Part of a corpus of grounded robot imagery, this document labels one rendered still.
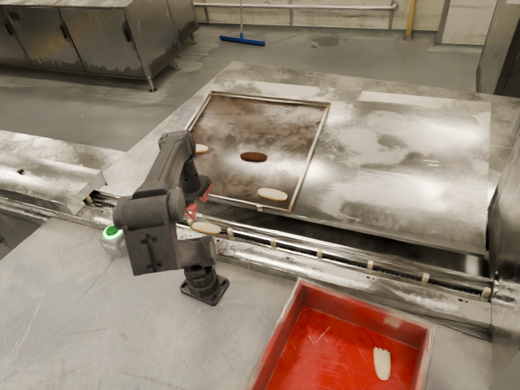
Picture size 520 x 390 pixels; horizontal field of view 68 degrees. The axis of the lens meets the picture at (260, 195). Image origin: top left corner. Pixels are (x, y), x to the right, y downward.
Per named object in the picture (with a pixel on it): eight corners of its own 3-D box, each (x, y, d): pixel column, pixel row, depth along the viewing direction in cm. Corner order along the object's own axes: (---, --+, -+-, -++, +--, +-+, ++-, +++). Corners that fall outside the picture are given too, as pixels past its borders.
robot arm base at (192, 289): (179, 292, 108) (214, 307, 103) (172, 275, 103) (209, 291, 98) (196, 268, 113) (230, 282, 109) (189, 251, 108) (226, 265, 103)
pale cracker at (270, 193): (255, 196, 123) (254, 193, 122) (260, 186, 124) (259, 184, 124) (285, 203, 119) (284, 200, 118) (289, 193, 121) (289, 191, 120)
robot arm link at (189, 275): (187, 282, 102) (207, 280, 102) (178, 259, 95) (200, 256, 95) (189, 255, 109) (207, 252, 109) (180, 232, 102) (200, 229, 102)
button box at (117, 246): (107, 259, 124) (94, 237, 116) (122, 241, 129) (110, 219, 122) (128, 265, 121) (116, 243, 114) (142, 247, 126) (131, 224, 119)
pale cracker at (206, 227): (189, 229, 121) (189, 227, 120) (195, 220, 124) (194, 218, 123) (217, 236, 118) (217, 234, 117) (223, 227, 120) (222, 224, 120)
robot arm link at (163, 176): (118, 239, 64) (183, 230, 64) (108, 210, 62) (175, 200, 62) (162, 152, 103) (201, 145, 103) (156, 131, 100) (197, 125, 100)
